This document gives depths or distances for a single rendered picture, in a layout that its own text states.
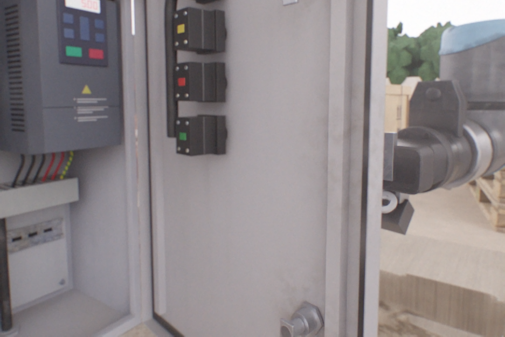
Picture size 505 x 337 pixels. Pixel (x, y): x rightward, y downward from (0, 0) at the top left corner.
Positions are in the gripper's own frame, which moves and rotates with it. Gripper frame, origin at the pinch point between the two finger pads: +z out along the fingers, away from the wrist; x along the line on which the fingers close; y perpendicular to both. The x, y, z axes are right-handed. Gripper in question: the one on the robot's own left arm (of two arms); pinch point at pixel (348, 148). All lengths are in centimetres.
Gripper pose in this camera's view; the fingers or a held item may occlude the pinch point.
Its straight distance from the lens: 34.5
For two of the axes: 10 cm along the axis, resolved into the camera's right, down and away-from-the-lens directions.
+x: -6.8, -0.7, 7.3
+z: -7.4, 0.6, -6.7
